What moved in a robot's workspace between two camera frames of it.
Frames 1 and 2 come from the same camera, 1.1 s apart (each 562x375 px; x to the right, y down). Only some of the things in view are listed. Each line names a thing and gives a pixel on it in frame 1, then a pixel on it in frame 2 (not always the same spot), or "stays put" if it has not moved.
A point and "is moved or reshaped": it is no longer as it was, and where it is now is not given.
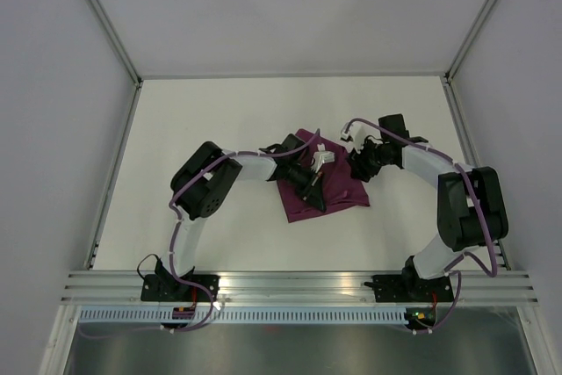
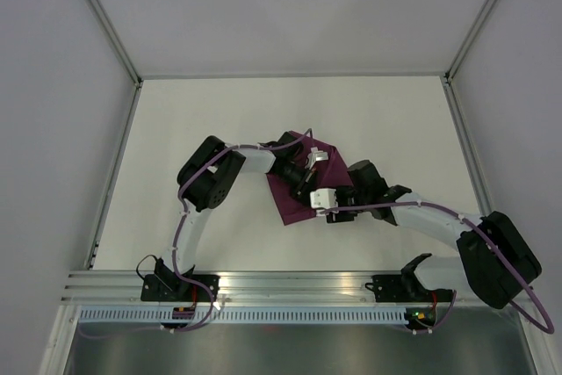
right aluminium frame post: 477,23 stays put
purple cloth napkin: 339,188 is moved or reshaped
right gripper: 356,160 -> 339,216
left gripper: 311,192 stays put
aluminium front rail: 473,287 stays put
